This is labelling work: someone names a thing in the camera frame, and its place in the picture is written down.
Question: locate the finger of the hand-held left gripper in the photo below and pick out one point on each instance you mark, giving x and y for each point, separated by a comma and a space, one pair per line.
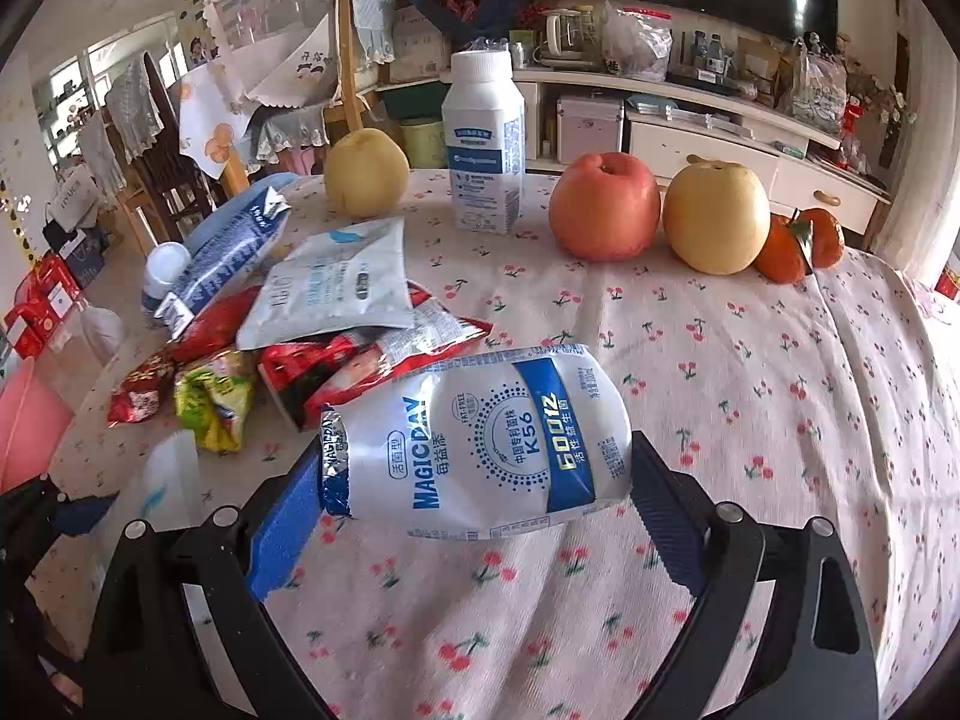
67, 510

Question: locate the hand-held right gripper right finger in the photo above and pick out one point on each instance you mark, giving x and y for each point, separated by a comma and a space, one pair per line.
664, 510

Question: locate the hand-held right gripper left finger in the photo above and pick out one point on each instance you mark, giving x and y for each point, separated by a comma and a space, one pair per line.
289, 517

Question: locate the pink plastic bucket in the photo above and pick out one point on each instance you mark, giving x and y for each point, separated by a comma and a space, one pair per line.
30, 427

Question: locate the white translucent packet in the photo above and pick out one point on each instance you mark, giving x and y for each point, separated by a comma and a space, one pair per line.
169, 476

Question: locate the white blue drink pouch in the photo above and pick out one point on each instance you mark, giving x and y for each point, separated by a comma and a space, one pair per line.
480, 442

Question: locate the cherry print tablecloth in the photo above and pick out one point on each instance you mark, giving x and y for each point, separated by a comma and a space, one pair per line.
675, 390

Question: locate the yellow green snack wrapper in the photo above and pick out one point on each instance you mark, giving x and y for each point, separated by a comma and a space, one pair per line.
214, 397

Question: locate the red white snack wrapper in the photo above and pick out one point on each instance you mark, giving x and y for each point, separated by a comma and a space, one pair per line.
390, 356

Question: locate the stack of red gift boxes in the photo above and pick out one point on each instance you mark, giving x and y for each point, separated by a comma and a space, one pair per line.
37, 307

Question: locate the silver white flat packet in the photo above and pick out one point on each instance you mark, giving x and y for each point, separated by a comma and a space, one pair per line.
330, 285

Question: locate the small white bottle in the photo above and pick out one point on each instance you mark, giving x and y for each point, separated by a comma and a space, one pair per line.
165, 266

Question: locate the blue white milk pouch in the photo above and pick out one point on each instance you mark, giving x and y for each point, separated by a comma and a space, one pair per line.
225, 255

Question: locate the orange tangerine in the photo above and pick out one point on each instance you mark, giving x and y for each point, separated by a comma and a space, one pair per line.
823, 236
778, 251

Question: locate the yellow pear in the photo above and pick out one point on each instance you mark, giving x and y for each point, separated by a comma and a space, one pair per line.
716, 217
367, 172

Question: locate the red apple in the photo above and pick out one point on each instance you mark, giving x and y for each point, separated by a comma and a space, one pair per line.
604, 206

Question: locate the white tote bag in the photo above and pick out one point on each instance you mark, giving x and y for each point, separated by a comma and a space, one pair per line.
71, 199

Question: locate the dark chair with lace cover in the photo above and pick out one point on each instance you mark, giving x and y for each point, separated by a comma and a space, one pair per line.
161, 157

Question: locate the white television cabinet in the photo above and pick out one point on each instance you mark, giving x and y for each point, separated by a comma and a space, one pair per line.
697, 139

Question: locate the grey lace table cover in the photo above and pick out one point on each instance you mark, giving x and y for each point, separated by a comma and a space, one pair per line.
289, 131

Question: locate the white blue label milk bottle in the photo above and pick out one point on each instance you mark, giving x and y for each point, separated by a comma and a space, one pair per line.
484, 165

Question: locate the pink storage box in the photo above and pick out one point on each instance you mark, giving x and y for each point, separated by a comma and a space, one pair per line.
589, 127

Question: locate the green waste bin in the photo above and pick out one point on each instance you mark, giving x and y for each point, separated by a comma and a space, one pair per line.
421, 142

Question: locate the orange print tablecloth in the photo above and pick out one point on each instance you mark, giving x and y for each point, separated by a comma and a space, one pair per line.
214, 120

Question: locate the clear plastic bag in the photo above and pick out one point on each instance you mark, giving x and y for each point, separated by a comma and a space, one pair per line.
637, 41

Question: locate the glass kettle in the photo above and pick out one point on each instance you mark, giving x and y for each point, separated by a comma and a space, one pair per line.
564, 37

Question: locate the white mesh food cover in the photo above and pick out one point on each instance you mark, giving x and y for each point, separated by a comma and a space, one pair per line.
270, 30

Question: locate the wooden chair with blue cover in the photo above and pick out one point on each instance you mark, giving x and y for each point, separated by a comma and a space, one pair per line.
367, 22

